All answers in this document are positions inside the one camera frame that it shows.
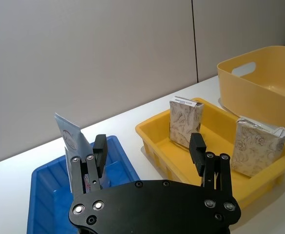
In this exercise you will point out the blue plastic tray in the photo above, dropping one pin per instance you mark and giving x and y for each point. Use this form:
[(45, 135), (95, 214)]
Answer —
[(49, 207)]

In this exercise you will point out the shallow yellow plastic tray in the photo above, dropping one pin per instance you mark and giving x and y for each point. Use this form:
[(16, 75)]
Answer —
[(171, 161)]

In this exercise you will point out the pale blue squeeze tube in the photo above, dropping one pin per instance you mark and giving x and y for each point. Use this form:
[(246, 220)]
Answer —
[(71, 136)]

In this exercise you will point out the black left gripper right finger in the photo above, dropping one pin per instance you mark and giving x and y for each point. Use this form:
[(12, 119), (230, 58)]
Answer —
[(217, 175)]

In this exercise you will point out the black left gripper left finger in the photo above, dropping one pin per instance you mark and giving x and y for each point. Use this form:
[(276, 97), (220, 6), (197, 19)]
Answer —
[(80, 175)]

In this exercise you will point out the floral patterned paper box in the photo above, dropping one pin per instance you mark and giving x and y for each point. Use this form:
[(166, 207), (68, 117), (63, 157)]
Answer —
[(254, 146), (184, 119)]

